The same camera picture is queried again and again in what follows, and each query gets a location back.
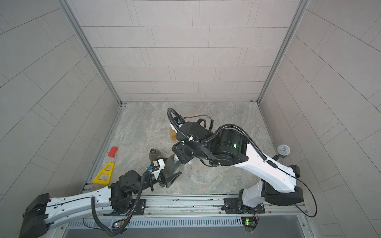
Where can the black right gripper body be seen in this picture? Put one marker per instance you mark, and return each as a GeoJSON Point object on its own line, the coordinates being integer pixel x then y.
{"type": "Point", "coordinates": [186, 150]}

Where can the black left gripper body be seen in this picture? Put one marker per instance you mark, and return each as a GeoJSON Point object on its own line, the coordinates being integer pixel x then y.
{"type": "Point", "coordinates": [160, 180]}

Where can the clear grey spray bottle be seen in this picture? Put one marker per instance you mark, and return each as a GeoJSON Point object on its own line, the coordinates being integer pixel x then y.
{"type": "Point", "coordinates": [172, 165]}

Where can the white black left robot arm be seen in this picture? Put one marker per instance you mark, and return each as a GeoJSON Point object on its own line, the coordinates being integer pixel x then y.
{"type": "Point", "coordinates": [111, 207]}

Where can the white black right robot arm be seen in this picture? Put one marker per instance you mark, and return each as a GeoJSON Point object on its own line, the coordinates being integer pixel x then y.
{"type": "Point", "coordinates": [232, 146]}

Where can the orange translucent spray bottle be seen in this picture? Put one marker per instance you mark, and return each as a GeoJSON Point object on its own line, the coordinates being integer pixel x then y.
{"type": "Point", "coordinates": [172, 133]}

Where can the dark grey spray bottle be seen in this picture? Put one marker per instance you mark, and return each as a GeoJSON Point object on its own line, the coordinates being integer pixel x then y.
{"type": "Point", "coordinates": [155, 155]}

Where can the red spray nozzle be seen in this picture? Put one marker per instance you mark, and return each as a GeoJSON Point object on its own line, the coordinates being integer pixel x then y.
{"type": "Point", "coordinates": [112, 152]}

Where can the yellow triangular spray nozzle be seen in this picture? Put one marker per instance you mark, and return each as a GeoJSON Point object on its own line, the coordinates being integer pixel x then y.
{"type": "Point", "coordinates": [105, 175]}

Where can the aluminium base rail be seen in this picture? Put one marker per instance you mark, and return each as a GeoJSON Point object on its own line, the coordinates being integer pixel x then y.
{"type": "Point", "coordinates": [201, 211]}

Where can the aluminium corner frame post left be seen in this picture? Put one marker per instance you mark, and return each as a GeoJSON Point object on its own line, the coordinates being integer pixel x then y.
{"type": "Point", "coordinates": [88, 48]}

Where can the aluminium corner frame post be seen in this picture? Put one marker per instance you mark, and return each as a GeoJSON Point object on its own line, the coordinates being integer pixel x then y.
{"type": "Point", "coordinates": [302, 7]}
{"type": "Point", "coordinates": [88, 48]}

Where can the aluminium corner frame post right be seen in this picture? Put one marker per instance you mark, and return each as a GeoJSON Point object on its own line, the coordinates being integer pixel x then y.
{"type": "Point", "coordinates": [302, 7]}

